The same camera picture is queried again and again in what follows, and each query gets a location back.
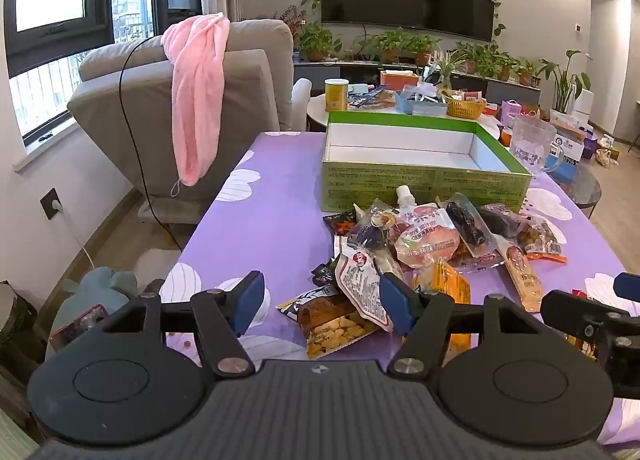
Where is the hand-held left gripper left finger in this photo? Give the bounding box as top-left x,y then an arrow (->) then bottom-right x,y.
102,271 -> 265,378

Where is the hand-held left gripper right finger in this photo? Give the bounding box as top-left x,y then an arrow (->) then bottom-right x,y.
380,274 -> 541,377

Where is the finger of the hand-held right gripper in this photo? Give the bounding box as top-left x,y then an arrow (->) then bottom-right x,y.
542,291 -> 631,341
614,272 -> 640,298

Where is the white red-label snack packet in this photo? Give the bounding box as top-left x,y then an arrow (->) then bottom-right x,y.
334,240 -> 396,333

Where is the orange snack packet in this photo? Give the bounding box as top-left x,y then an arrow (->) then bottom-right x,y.
412,260 -> 473,356

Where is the long brown snack bar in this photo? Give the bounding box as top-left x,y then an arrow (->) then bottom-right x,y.
505,245 -> 544,313

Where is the pink jelly drink pouch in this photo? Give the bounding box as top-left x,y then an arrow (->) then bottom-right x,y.
392,185 -> 461,271

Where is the patterned peanut snack packet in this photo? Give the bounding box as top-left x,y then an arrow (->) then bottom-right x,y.
276,285 -> 381,360

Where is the small black snack packet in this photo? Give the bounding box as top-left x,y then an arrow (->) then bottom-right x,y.
312,262 -> 341,286

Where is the black red snack packet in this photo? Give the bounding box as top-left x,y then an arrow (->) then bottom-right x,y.
322,210 -> 358,236

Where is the clear fried snack packet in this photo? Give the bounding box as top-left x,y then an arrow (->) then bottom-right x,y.
450,240 -> 507,273

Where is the purple dark snack packet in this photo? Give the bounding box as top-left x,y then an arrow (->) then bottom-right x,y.
480,203 -> 531,241

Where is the green cardboard box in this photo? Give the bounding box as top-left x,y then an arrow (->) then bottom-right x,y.
321,111 -> 533,215

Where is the purple floral tablecloth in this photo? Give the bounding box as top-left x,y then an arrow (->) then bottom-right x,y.
165,131 -> 640,451

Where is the dark round glass table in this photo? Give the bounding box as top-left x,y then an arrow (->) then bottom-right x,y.
550,165 -> 603,216

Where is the white blue printed box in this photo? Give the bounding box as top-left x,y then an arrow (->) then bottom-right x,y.
547,132 -> 586,166

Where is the teal plush toy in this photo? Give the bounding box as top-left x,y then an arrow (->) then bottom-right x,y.
47,267 -> 138,356

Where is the smartphone in red case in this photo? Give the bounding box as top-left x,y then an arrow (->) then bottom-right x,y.
50,305 -> 111,351

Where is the clear plastic pitcher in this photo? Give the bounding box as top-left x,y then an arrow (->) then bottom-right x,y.
509,114 -> 565,176

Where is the white cabinet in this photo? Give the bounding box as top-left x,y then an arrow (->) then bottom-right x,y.
575,87 -> 596,116

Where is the blue plastic basket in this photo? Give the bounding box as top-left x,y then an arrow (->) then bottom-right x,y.
395,87 -> 448,117

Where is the yellow woven basket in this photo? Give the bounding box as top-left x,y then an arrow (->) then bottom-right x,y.
442,90 -> 487,119

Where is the white round table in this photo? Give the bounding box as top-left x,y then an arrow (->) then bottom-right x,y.
307,90 -> 501,141

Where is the blue striped packet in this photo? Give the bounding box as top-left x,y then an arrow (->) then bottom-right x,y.
347,85 -> 396,108

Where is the pink towel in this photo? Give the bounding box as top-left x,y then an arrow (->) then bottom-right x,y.
162,12 -> 232,197

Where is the yellow canister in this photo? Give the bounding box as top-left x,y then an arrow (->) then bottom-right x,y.
325,78 -> 349,113

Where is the large-leaf potted plant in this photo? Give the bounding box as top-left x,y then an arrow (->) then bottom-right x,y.
537,50 -> 592,113

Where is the orange tissue box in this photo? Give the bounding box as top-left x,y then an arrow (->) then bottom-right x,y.
380,70 -> 420,91

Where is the spider plant in vase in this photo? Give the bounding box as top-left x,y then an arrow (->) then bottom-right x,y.
432,50 -> 466,91

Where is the potted green plant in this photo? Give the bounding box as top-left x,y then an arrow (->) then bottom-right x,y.
297,24 -> 342,62
360,30 -> 406,63
515,57 -> 543,87
452,41 -> 496,77
400,32 -> 441,67

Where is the dark round stool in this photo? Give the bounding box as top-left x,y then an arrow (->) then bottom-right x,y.
0,282 -> 38,376

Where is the grey armchair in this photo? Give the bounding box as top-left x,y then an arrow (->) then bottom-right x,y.
67,19 -> 296,221

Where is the red flower bouquet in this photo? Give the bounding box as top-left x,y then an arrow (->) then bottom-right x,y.
275,5 -> 306,41

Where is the wall socket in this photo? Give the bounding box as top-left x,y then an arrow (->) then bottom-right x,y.
40,187 -> 63,220

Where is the black cable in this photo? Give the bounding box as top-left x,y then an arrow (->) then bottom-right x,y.
118,35 -> 183,253

